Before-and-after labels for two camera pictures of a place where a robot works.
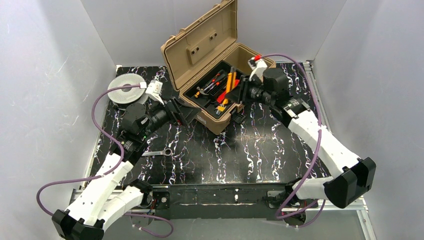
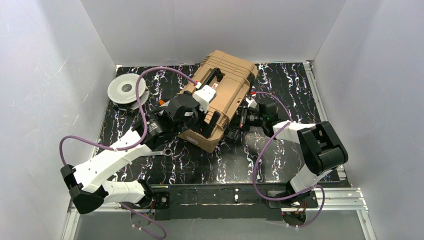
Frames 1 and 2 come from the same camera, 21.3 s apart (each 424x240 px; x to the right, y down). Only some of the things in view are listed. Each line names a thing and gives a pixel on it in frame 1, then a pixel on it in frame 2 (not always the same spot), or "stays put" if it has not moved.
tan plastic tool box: [211, 37] → [232, 78]
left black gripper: [175, 110] → [185, 108]
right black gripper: [245, 91] → [241, 118]
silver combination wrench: [166, 152] stays put
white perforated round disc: [126, 95] stays put
